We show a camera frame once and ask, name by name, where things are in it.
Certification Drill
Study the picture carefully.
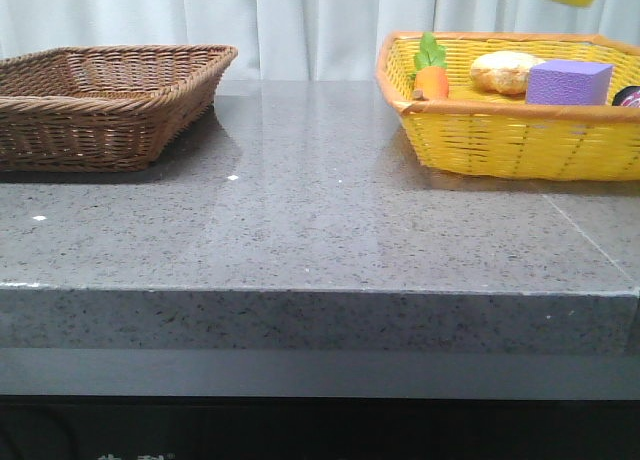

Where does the brown wicker basket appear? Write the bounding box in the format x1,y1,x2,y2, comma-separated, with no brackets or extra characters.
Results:
1,44,238,172

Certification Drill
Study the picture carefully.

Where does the toy carrot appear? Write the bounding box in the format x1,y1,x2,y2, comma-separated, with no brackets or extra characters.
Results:
412,32,449,101

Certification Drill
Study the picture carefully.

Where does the purple foam block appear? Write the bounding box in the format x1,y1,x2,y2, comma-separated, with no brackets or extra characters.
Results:
525,59,614,106

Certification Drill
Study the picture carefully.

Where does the yellow woven basket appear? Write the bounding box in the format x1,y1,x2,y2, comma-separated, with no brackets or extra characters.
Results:
376,31,639,181

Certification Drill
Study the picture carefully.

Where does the dark cabinet under counter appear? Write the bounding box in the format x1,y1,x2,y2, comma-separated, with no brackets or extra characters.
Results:
0,348,640,460

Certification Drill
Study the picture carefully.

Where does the bread roll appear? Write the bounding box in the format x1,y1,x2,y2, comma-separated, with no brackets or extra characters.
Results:
469,51,545,95

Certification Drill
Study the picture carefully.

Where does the white curtain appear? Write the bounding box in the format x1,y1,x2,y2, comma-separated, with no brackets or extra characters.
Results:
1,0,639,81

